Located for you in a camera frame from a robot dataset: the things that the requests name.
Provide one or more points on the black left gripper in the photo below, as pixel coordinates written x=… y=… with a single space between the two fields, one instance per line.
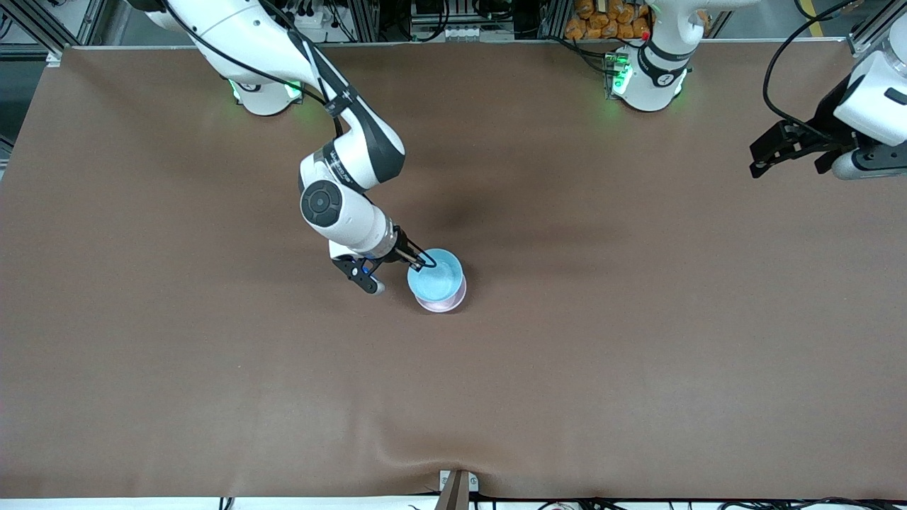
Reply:
x=826 y=117

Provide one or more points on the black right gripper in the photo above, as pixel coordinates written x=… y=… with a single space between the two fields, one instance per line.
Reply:
x=402 y=247

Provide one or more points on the blue bowl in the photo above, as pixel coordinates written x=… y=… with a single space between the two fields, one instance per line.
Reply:
x=439 y=280

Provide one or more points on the pink bowl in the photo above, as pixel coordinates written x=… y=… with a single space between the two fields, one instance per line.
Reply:
x=443 y=306

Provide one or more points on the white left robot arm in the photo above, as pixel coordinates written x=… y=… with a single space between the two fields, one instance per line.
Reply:
x=652 y=88

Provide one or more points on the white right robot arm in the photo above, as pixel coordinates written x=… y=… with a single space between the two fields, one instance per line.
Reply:
x=354 y=156

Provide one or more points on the brown table cover mat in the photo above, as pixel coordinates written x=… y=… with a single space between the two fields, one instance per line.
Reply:
x=567 y=354

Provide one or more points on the pile of orange objects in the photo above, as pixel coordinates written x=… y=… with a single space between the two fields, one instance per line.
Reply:
x=602 y=25

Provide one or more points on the white power strip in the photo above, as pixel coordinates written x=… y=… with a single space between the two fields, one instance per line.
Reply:
x=460 y=32

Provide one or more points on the power strip with black plugs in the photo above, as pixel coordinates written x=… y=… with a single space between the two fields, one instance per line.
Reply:
x=315 y=15

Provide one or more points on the aluminium frame profile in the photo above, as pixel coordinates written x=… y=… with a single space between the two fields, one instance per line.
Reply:
x=49 y=39
x=861 y=42

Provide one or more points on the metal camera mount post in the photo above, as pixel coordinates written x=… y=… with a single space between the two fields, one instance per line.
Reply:
x=453 y=496

